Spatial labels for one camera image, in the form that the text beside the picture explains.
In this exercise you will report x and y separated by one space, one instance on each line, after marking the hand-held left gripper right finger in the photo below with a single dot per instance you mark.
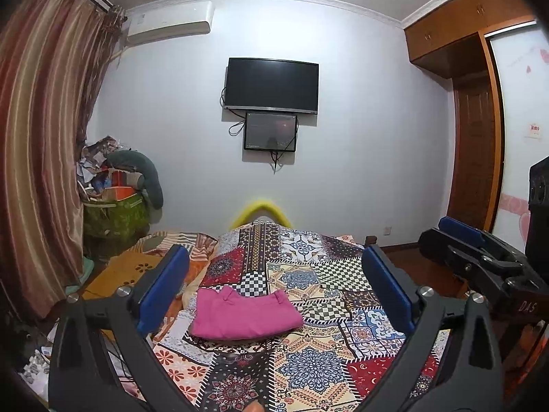
388 292

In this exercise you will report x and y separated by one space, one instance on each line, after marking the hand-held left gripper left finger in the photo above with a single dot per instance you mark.
165 292

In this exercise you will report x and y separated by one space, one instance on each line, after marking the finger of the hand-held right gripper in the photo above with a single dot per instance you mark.
461 228
454 253

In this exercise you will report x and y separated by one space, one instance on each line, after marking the pink pants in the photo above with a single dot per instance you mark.
244 315

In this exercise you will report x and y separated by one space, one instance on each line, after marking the yellow wooden lap table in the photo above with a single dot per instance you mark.
124 268

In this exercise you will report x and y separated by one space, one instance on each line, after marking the patchwork printed bedspread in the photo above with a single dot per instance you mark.
317 274

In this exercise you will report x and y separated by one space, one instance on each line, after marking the white wardrobe door pink decor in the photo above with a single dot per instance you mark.
514 137

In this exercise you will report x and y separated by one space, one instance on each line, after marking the orange box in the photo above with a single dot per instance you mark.
118 193

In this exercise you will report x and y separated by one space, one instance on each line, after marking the pile of paper clutter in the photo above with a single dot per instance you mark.
92 158

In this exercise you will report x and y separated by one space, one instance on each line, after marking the wooden overhead cabinet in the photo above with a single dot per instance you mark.
463 30

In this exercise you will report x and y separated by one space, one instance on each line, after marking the striped brown curtain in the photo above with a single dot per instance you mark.
38 137

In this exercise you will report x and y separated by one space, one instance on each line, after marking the white air conditioner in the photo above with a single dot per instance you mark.
167 23

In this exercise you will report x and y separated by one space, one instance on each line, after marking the wooden bed post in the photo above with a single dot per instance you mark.
371 240

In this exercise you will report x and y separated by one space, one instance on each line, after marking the white wall socket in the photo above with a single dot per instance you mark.
387 230

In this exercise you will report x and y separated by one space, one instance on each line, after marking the small wall label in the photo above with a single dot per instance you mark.
535 131

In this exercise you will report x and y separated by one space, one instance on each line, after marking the small black wall monitor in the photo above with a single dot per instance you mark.
270 132

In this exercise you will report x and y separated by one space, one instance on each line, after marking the black wall television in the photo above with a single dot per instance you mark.
272 85

